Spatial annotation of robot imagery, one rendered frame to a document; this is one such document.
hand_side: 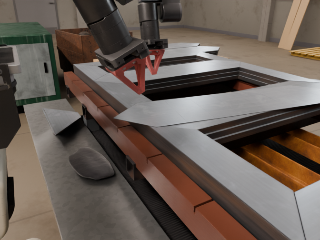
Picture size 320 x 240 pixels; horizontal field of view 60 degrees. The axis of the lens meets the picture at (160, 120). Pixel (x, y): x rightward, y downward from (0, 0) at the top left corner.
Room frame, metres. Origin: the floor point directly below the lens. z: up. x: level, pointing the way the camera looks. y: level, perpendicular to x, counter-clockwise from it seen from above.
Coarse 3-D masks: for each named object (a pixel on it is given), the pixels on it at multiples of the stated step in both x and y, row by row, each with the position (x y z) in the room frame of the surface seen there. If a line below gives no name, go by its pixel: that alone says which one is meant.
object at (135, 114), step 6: (132, 108) 0.73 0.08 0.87; (138, 108) 0.73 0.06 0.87; (126, 114) 0.69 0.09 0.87; (132, 114) 0.69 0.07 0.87; (138, 114) 0.69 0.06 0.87; (144, 114) 0.69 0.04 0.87; (132, 120) 0.64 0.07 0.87; (138, 120) 0.64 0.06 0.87; (144, 120) 0.64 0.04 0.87; (150, 120) 0.64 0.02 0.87; (156, 126) 0.61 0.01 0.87
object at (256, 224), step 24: (216, 72) 1.19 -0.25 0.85; (240, 72) 1.23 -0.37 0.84; (216, 120) 0.65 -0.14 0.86; (240, 120) 0.66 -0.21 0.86; (264, 120) 0.70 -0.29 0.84; (288, 120) 0.74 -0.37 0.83; (168, 144) 0.54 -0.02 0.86; (192, 168) 0.45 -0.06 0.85; (216, 192) 0.39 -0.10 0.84; (240, 216) 0.34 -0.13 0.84
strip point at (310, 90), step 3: (297, 87) 0.94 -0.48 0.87; (300, 87) 0.94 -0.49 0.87; (303, 87) 0.94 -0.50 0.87; (306, 87) 0.94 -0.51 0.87; (309, 87) 0.94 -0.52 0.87; (306, 90) 0.90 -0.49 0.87; (309, 90) 0.90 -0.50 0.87; (312, 90) 0.90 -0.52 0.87; (315, 90) 0.90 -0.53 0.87; (318, 90) 0.90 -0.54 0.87; (312, 93) 0.87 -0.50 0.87; (315, 93) 0.87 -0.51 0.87; (318, 93) 0.87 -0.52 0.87
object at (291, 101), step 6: (258, 90) 0.90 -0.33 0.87; (264, 90) 0.90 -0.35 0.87; (270, 90) 0.90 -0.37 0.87; (276, 90) 0.90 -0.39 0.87; (270, 96) 0.84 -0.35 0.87; (276, 96) 0.84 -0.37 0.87; (282, 96) 0.84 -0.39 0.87; (288, 96) 0.84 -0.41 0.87; (282, 102) 0.78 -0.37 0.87; (288, 102) 0.78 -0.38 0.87; (294, 102) 0.78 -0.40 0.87; (300, 102) 0.78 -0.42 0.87; (306, 102) 0.78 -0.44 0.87
